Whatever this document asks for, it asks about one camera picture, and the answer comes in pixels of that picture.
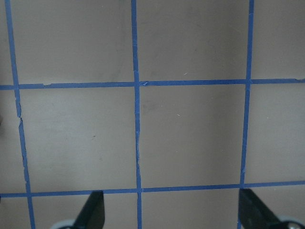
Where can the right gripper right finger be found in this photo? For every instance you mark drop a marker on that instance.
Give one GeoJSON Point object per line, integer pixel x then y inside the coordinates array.
{"type": "Point", "coordinates": [253, 213]}

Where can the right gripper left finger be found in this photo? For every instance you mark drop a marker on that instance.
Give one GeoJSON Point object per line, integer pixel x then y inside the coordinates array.
{"type": "Point", "coordinates": [92, 215]}

